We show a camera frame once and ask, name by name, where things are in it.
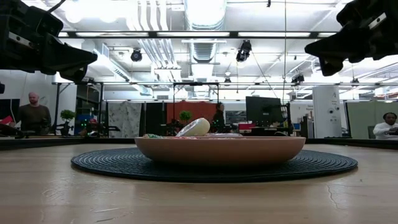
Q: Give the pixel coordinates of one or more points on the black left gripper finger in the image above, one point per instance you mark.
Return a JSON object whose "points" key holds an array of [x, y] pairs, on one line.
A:
{"points": [[68, 59], [74, 77]]}

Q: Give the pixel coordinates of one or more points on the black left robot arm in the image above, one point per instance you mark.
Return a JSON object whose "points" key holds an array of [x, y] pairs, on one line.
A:
{"points": [[2, 87]]}

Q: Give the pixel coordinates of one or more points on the person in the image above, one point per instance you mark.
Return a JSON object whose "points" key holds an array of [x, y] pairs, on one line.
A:
{"points": [[387, 127], [219, 119], [34, 115]]}

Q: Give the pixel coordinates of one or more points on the potted green plant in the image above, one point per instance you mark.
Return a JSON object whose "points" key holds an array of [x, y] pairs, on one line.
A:
{"points": [[67, 115]]}

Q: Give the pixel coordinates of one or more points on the large blue drizzled donut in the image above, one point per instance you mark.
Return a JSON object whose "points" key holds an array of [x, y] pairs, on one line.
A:
{"points": [[199, 127]]}

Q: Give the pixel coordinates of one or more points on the black table border frame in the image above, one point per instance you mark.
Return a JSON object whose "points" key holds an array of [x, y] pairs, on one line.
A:
{"points": [[62, 143]]}

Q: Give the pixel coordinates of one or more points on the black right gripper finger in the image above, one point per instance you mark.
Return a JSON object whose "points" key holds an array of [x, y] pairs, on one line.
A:
{"points": [[332, 46], [330, 67]]}

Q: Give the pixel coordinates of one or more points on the dark blue woven round placemat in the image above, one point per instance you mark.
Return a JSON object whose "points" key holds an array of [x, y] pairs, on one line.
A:
{"points": [[109, 165]]}

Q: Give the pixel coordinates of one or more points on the orange curtain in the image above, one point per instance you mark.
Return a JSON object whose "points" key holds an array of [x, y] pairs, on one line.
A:
{"points": [[202, 109]]}

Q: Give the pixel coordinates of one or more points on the black overhead frame beam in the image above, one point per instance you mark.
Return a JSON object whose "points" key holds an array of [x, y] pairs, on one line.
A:
{"points": [[233, 34]]}

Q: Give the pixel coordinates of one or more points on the black curtain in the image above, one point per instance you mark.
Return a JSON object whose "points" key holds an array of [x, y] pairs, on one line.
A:
{"points": [[154, 118]]}

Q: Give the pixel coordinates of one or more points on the black wall screen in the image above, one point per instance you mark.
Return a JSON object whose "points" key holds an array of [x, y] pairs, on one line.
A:
{"points": [[9, 107]]}

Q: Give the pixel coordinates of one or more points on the patterned white curtain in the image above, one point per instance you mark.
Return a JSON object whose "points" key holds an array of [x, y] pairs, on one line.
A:
{"points": [[124, 118]]}

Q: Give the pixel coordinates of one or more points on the black ceiling spotlight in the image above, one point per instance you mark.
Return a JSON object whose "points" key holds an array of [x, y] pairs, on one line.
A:
{"points": [[298, 78], [244, 51], [136, 55]]}

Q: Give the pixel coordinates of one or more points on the black computer monitor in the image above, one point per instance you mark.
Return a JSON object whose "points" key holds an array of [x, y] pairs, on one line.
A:
{"points": [[263, 110]]}

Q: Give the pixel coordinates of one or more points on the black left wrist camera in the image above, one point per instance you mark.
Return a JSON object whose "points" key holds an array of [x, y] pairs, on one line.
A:
{"points": [[40, 21]]}

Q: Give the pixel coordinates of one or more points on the black background gantry frame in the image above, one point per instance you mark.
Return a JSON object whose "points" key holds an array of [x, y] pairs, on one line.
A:
{"points": [[196, 83]]}

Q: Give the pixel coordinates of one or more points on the white ceiling air duct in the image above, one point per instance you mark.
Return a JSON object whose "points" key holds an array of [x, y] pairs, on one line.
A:
{"points": [[109, 65]]}

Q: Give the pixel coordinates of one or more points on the round green topiary plant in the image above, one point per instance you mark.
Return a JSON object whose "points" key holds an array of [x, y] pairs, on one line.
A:
{"points": [[185, 115]]}

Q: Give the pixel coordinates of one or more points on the white room pillar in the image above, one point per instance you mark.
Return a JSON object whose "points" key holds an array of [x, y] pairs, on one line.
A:
{"points": [[326, 102]]}

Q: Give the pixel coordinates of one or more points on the red flat object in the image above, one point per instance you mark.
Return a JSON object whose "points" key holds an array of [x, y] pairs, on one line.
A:
{"points": [[6, 120]]}

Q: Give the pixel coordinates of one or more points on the pink plate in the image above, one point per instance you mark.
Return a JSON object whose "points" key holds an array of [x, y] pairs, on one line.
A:
{"points": [[217, 151]]}

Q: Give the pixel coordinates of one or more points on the green partition wall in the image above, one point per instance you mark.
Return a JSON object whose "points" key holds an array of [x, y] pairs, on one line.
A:
{"points": [[363, 118]]}

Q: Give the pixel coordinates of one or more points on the small green donut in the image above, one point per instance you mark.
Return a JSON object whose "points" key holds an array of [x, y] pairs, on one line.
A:
{"points": [[153, 136]]}

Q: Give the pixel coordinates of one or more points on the small dark chalkboard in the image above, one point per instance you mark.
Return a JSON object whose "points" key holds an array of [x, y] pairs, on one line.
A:
{"points": [[233, 116]]}

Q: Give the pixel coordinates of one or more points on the silver ventilation duct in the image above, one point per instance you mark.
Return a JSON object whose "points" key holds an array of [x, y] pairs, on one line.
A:
{"points": [[203, 49]]}

